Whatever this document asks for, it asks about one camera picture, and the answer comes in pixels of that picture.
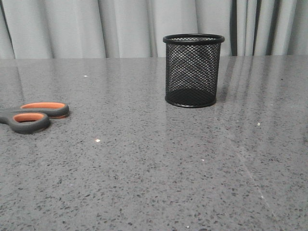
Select black mesh pen bucket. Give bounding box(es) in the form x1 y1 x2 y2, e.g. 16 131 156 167
163 34 225 108

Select grey and orange scissors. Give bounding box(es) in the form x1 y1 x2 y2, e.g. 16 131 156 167
0 102 69 134

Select grey pleated curtain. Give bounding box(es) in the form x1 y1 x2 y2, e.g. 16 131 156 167
0 0 308 59

